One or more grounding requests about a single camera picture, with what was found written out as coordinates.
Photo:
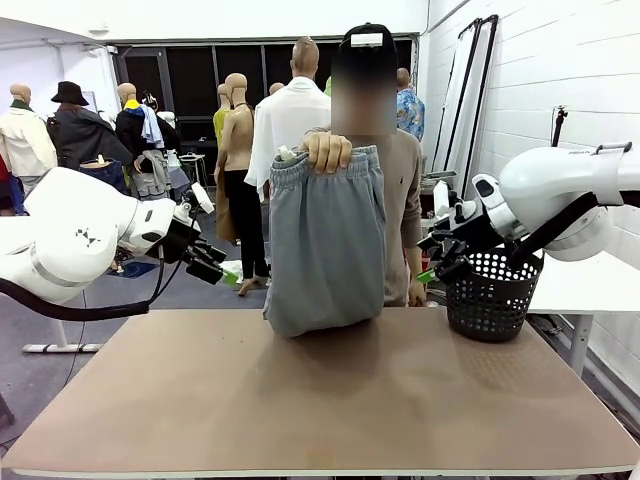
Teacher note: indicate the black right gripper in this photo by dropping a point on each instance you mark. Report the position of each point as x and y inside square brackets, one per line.
[470, 225]

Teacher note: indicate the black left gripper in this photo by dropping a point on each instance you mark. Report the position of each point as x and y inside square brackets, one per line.
[177, 240]

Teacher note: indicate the black perforated plastic basket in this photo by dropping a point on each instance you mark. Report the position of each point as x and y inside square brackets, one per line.
[492, 310]

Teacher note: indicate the grey training pants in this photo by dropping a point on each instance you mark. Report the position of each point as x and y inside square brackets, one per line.
[325, 240]

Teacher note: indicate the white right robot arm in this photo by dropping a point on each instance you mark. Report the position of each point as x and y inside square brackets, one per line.
[540, 170]

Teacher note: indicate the person's left forearm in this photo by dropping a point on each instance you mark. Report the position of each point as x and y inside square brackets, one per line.
[413, 265]

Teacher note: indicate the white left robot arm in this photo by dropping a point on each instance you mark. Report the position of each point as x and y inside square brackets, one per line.
[65, 215]

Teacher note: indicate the person's left hand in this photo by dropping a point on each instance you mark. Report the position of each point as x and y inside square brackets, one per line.
[417, 294]

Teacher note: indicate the person's right hand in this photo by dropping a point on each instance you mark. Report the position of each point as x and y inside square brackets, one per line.
[327, 152]

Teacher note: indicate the red bin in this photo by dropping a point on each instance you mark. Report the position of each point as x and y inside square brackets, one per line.
[425, 262]

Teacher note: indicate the white cloth on floor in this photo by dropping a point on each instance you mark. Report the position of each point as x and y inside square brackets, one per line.
[242, 275]

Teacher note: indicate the person in beige sweater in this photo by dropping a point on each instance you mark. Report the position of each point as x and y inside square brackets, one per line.
[400, 165]

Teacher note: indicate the white stool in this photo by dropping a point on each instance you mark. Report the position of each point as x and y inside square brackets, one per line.
[192, 159]

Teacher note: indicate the bare mannequin in black trousers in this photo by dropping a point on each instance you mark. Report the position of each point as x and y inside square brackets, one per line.
[239, 140]

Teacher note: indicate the black framed white panel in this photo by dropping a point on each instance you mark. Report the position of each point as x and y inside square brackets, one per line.
[457, 110]
[477, 125]

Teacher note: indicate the blue jeans half mannequin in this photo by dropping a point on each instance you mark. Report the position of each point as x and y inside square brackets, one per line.
[107, 172]

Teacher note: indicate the mannequin in yellow top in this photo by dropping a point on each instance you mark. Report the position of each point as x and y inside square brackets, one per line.
[220, 122]

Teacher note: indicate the mannequin in blue floral shirt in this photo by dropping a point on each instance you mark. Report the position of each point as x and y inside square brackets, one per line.
[412, 115]

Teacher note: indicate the mannequin with yellow collar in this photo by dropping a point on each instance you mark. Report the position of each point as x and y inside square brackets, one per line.
[132, 130]

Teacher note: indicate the mannequin in white shirt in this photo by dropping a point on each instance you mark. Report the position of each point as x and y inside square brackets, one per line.
[280, 120]

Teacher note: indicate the black tripod stand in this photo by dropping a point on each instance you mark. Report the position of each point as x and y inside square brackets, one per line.
[559, 130]

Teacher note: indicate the mannequin with black hat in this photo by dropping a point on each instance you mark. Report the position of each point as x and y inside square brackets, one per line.
[85, 135]

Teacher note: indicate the black framed window front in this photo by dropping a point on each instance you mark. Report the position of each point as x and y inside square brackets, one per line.
[190, 80]

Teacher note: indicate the bare beige mannequin head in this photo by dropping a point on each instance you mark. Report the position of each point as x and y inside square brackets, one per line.
[276, 90]

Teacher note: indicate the mannequin in cream jacket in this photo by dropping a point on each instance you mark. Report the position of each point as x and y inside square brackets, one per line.
[25, 145]

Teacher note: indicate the black cap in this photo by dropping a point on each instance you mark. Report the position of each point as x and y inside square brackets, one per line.
[367, 27]

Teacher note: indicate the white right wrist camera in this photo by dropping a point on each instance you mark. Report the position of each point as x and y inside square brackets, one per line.
[441, 197]

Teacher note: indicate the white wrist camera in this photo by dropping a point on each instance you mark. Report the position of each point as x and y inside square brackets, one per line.
[441, 197]
[201, 197]

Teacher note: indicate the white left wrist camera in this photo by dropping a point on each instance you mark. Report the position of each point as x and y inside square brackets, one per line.
[201, 197]

